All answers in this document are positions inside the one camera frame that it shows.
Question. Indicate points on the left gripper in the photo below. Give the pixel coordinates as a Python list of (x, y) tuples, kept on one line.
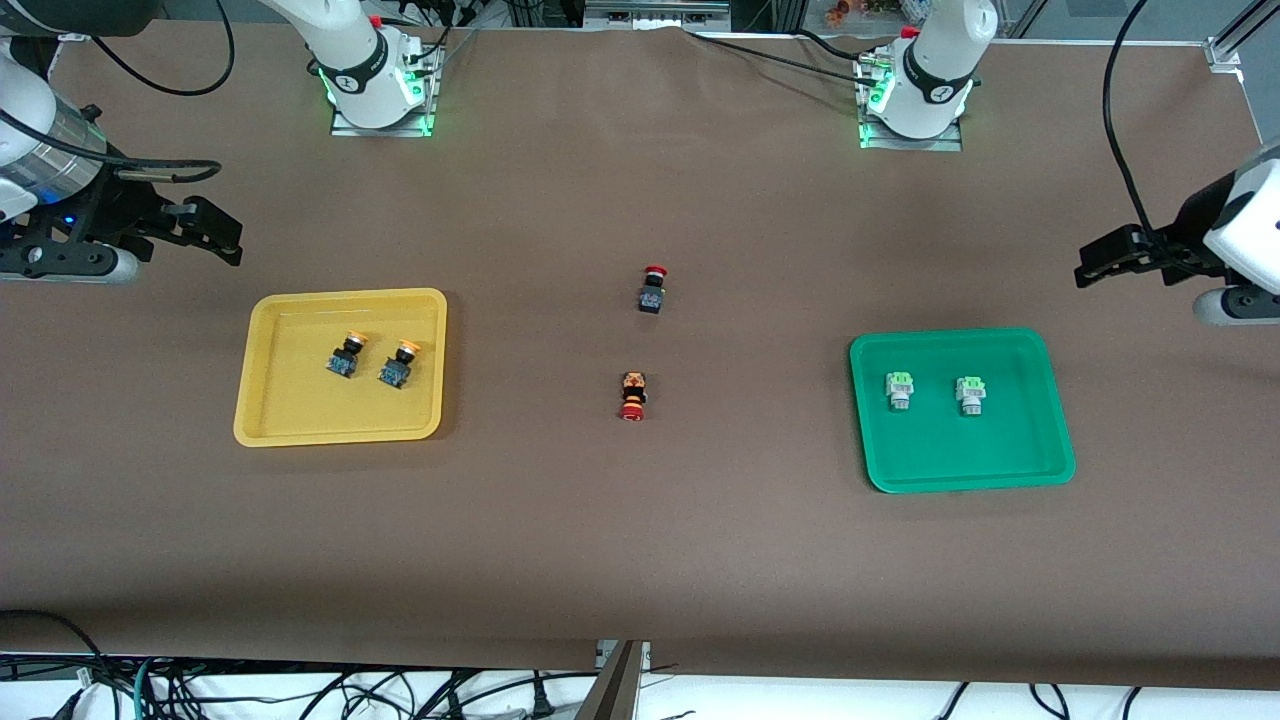
[(1186, 229)]

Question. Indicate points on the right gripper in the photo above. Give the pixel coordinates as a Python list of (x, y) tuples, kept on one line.
[(103, 207)]

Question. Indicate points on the yellow push button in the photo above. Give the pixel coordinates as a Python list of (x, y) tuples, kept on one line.
[(342, 364), (393, 375)]

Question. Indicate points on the green push button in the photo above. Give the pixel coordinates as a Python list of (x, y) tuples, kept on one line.
[(969, 390), (900, 385)]

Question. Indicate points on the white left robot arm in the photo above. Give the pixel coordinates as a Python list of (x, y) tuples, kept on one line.
[(935, 70)]

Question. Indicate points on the yellow plastic tray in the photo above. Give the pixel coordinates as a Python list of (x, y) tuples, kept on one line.
[(300, 420)]

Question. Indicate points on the green plastic tray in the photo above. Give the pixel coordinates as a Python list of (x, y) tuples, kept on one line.
[(960, 470)]

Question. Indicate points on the orange background object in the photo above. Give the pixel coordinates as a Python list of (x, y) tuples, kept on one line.
[(840, 10)]

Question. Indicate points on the red button black base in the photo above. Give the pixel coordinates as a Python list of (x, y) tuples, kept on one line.
[(651, 298)]

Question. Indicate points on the red button orange base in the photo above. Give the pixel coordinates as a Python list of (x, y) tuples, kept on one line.
[(633, 405)]

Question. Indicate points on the brown table cover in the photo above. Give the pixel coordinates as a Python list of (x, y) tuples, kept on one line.
[(640, 560)]

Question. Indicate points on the aluminium corner bracket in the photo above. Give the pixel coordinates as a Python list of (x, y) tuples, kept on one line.
[(1225, 52)]

